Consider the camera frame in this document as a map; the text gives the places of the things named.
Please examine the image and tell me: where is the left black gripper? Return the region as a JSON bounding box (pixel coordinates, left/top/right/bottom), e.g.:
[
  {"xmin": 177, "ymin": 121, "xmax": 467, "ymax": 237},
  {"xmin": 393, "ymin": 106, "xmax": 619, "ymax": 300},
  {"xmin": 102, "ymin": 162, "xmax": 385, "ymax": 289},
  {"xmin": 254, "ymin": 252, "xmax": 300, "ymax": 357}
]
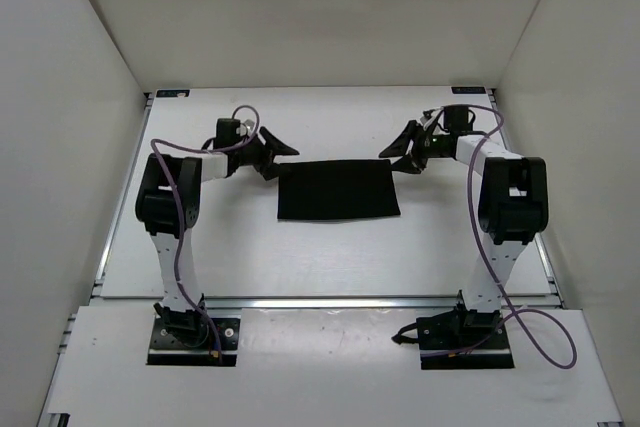
[{"xmin": 234, "ymin": 127, "xmax": 298, "ymax": 182}]

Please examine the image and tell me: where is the left blue corner label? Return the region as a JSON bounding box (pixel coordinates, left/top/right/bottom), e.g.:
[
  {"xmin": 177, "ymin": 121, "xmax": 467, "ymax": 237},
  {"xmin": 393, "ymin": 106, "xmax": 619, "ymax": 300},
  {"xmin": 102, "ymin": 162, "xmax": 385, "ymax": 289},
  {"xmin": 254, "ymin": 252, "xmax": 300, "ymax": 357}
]
[{"xmin": 155, "ymin": 89, "xmax": 190, "ymax": 98}]

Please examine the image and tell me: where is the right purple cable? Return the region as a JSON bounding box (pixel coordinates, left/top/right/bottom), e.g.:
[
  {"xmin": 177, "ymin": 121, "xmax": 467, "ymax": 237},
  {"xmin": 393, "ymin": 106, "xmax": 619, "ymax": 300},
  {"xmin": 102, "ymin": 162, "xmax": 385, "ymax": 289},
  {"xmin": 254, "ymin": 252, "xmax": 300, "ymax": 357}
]
[{"xmin": 419, "ymin": 104, "xmax": 578, "ymax": 371}]

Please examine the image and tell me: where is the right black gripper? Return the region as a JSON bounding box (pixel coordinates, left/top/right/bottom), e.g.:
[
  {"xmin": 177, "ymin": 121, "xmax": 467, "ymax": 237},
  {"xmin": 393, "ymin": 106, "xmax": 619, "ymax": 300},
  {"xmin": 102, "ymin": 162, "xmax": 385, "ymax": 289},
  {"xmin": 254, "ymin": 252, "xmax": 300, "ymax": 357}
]
[{"xmin": 380, "ymin": 122, "xmax": 450, "ymax": 174}]

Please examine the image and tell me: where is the purple cable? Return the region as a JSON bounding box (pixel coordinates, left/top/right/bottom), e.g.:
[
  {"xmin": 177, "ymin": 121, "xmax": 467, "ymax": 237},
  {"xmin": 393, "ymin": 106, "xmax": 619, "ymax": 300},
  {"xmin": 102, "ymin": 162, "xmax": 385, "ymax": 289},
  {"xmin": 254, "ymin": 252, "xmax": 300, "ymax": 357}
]
[
  {"xmin": 419, "ymin": 104, "xmax": 578, "ymax": 371},
  {"xmin": 151, "ymin": 105, "xmax": 261, "ymax": 363}
]

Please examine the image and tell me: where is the aluminium front rail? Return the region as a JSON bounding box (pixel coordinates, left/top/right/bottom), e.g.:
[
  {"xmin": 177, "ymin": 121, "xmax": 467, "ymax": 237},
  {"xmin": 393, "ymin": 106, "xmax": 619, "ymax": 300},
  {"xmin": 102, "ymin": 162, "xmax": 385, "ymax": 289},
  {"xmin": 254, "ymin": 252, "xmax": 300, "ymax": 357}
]
[{"xmin": 89, "ymin": 295, "xmax": 561, "ymax": 310}]

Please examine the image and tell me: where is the black skirt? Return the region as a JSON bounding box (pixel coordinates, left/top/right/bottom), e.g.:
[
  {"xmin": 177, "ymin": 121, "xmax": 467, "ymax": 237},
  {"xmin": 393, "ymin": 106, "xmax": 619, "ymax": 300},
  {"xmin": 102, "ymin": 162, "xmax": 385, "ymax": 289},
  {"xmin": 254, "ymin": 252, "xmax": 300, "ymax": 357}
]
[{"xmin": 277, "ymin": 159, "xmax": 401, "ymax": 222}]

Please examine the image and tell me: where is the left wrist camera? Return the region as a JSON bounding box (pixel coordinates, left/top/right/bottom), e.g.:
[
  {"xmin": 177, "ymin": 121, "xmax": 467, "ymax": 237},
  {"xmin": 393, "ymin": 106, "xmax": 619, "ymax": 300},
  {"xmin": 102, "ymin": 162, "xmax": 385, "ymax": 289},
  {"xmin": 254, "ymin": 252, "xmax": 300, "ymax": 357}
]
[{"xmin": 236, "ymin": 119, "xmax": 256, "ymax": 138}]

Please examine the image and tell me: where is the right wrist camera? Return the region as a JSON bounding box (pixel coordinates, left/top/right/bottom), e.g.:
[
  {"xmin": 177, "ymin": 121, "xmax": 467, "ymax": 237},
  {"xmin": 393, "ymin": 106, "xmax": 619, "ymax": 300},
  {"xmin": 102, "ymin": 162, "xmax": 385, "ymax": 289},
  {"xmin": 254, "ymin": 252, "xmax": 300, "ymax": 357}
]
[{"xmin": 419, "ymin": 107, "xmax": 443, "ymax": 131}]

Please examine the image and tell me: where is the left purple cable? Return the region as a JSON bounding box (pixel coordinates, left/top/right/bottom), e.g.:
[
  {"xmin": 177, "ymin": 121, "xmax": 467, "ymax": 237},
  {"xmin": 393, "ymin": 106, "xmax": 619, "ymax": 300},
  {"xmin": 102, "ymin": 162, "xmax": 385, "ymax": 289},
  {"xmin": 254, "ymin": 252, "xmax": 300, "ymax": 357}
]
[{"xmin": 151, "ymin": 105, "xmax": 261, "ymax": 363}]

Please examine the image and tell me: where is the right blue corner label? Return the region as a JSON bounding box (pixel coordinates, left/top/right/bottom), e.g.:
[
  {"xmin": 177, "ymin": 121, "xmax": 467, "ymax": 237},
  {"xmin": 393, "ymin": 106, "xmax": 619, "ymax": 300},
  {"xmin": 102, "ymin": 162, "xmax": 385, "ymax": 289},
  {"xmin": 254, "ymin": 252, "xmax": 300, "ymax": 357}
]
[{"xmin": 451, "ymin": 86, "xmax": 486, "ymax": 95}]

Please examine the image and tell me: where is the blue corner label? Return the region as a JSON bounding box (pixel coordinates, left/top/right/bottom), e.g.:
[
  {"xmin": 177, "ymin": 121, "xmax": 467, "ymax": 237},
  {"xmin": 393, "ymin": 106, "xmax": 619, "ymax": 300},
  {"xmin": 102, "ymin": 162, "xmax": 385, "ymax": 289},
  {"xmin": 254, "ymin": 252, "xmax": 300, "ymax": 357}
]
[
  {"xmin": 155, "ymin": 89, "xmax": 190, "ymax": 98},
  {"xmin": 451, "ymin": 86, "xmax": 486, "ymax": 95}
]

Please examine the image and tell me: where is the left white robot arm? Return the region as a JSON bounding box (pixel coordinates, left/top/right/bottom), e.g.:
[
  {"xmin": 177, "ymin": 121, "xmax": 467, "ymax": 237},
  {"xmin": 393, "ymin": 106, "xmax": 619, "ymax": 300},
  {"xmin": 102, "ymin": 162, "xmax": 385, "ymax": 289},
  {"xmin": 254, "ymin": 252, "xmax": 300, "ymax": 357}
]
[{"xmin": 134, "ymin": 114, "xmax": 299, "ymax": 356}]

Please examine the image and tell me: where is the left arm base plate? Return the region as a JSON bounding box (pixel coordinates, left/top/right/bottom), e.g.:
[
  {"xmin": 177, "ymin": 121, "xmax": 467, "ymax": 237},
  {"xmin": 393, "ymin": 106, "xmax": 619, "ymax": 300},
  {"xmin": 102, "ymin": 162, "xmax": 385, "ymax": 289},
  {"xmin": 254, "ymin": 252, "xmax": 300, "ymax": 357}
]
[{"xmin": 147, "ymin": 303, "xmax": 241, "ymax": 367}]

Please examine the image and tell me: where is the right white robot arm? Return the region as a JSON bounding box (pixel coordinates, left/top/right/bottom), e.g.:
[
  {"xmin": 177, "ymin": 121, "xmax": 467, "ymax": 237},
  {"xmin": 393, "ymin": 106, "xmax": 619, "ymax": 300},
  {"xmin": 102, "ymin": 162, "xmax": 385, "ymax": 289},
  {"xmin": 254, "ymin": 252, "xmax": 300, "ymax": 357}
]
[{"xmin": 379, "ymin": 104, "xmax": 549, "ymax": 348}]

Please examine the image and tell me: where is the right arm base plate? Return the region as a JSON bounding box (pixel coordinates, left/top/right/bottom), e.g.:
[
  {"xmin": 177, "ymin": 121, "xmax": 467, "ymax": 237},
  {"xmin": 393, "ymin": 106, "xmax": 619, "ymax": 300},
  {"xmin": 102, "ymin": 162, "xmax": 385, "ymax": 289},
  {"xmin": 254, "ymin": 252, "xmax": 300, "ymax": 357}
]
[{"xmin": 391, "ymin": 299, "xmax": 515, "ymax": 370}]

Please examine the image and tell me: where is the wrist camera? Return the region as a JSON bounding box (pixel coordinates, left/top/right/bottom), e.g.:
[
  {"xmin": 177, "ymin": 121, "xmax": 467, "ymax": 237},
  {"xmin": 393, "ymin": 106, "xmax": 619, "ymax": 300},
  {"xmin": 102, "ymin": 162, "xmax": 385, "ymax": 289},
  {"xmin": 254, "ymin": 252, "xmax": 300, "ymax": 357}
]
[
  {"xmin": 419, "ymin": 107, "xmax": 443, "ymax": 131},
  {"xmin": 236, "ymin": 119, "xmax": 256, "ymax": 138}
]

